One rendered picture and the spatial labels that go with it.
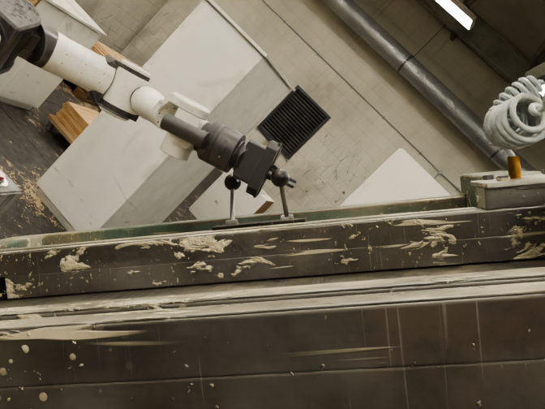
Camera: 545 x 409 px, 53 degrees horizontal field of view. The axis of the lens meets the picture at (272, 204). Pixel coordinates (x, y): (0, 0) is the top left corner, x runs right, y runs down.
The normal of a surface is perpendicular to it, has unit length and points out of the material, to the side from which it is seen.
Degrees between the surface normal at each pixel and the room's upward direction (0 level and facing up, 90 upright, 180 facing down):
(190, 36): 90
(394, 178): 90
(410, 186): 90
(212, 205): 90
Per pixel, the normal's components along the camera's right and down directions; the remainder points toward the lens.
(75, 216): -0.23, -0.04
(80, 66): 0.52, 0.39
